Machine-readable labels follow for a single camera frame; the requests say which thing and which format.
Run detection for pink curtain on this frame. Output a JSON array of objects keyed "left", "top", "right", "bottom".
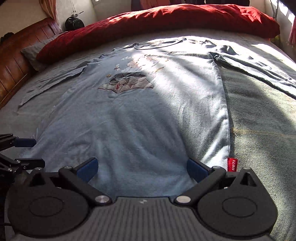
[
  {"left": 38, "top": 0, "right": 59, "bottom": 25},
  {"left": 287, "top": 22, "right": 296, "bottom": 48}
]

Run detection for light blue long-sleeve shirt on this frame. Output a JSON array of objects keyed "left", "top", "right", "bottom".
[{"left": 17, "top": 37, "right": 296, "bottom": 198}]

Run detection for dark jackets on rack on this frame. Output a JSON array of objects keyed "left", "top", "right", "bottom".
[{"left": 185, "top": 0, "right": 250, "bottom": 7}]

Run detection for wooden headboard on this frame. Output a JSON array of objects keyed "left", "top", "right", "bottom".
[{"left": 0, "top": 17, "right": 62, "bottom": 109}]

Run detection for black backpack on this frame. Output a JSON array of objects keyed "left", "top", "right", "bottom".
[{"left": 64, "top": 14, "right": 84, "bottom": 32}]

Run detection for black cloth item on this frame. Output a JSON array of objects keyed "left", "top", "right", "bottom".
[{"left": 0, "top": 32, "right": 14, "bottom": 43}]

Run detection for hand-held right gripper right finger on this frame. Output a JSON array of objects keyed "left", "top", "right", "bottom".
[{"left": 173, "top": 159, "right": 265, "bottom": 206}]

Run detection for grey pillow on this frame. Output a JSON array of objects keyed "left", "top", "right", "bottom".
[{"left": 21, "top": 34, "right": 62, "bottom": 72}]

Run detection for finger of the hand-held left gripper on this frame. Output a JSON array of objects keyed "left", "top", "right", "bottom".
[
  {"left": 0, "top": 153, "right": 46, "bottom": 175},
  {"left": 0, "top": 133, "right": 37, "bottom": 149}
]

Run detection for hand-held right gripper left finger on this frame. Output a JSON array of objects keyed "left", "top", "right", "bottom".
[{"left": 22, "top": 158, "right": 114, "bottom": 206}]

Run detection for metal clothes rack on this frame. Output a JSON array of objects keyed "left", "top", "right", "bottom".
[{"left": 268, "top": 0, "right": 279, "bottom": 20}]

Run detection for red duvet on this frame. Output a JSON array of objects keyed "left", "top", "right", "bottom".
[{"left": 36, "top": 3, "right": 281, "bottom": 64}]

